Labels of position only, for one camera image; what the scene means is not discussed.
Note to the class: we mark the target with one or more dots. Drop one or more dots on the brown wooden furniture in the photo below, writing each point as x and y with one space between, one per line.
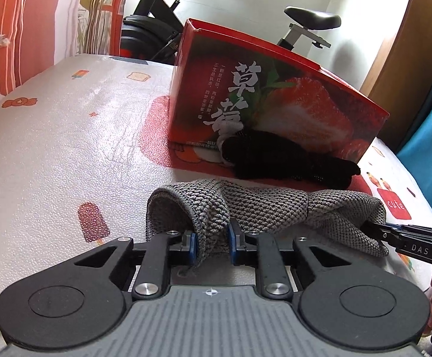
405 81

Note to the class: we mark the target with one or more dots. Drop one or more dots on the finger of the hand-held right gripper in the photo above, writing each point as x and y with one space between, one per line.
381 232

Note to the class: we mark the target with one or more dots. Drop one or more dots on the grey knitted cloth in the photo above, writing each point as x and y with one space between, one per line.
268 204

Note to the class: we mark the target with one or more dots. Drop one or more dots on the black exercise bike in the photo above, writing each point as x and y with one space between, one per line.
152 26

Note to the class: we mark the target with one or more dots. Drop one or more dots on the red strawberry print box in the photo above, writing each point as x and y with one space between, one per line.
208 63

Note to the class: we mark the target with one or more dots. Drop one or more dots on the black knitted cloth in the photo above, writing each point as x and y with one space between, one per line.
283 160

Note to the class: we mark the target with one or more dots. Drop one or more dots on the leaf print curtain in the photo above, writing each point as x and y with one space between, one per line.
22 15

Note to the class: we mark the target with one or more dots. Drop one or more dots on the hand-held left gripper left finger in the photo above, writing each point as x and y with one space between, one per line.
192 245

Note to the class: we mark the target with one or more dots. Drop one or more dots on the cartoon print mat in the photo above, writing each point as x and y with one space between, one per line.
71 137

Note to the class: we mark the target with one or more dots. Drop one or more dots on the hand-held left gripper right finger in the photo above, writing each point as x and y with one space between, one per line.
233 241

